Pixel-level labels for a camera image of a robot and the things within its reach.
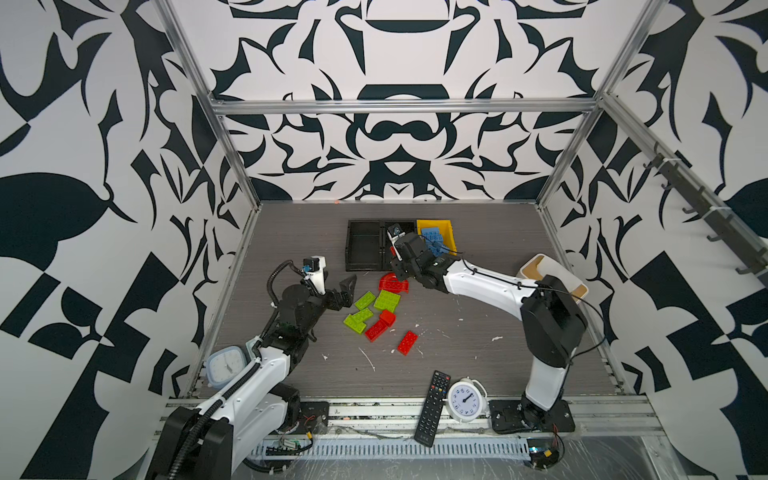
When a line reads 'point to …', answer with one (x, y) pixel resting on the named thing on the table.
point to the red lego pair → (386, 319)
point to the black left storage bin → (364, 245)
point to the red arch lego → (390, 282)
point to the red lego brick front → (407, 342)
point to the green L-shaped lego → (357, 321)
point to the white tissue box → (536, 266)
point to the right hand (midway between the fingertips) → (398, 254)
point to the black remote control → (436, 396)
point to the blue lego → (434, 240)
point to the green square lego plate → (387, 301)
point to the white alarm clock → (467, 400)
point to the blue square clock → (223, 365)
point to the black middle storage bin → (408, 226)
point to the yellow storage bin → (445, 228)
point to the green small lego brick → (367, 299)
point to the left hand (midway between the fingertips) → (340, 269)
